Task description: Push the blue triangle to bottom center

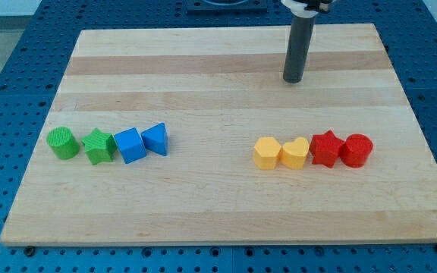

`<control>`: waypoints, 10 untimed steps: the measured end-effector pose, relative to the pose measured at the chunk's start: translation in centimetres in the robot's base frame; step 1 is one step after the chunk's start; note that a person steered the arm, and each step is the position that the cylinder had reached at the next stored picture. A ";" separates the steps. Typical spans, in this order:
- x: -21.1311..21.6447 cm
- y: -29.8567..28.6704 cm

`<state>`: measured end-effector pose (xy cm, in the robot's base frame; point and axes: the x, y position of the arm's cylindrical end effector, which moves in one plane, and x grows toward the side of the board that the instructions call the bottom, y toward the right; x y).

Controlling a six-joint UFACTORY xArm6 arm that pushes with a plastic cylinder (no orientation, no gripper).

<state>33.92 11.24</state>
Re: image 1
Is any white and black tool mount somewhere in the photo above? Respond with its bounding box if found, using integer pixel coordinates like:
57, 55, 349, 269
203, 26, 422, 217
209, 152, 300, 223
281, 0, 334, 18

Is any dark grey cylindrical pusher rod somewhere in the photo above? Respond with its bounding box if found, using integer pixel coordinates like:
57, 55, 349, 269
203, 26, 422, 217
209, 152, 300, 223
283, 15, 316, 83

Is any blue triangle block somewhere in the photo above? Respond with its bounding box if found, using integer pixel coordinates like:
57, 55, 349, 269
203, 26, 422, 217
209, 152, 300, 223
141, 123, 168, 156

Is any light wooden board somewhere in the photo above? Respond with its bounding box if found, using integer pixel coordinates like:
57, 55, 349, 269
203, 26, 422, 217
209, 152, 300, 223
0, 24, 437, 246

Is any red star block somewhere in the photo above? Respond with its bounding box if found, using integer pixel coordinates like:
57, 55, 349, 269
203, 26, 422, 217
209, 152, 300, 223
310, 130, 345, 168

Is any yellow heart block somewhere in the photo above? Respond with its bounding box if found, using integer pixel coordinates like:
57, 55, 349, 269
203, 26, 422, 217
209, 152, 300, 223
280, 137, 310, 170

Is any yellow hexagon block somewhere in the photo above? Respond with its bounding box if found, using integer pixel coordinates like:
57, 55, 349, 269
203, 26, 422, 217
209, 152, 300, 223
253, 136, 282, 170

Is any red cylinder block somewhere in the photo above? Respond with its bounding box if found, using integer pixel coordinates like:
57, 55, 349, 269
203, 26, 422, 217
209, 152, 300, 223
340, 133, 373, 168

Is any blue cube block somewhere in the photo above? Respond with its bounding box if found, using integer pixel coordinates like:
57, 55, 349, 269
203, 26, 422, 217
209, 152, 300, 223
114, 127, 147, 164

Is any green star block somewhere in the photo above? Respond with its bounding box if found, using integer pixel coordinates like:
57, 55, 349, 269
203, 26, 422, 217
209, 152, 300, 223
80, 127, 118, 165

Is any green cylinder block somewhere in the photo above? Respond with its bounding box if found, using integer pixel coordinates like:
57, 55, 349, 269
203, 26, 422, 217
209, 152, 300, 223
46, 127, 80, 160

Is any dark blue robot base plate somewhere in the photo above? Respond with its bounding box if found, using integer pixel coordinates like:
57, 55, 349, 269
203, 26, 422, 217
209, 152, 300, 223
184, 0, 268, 14

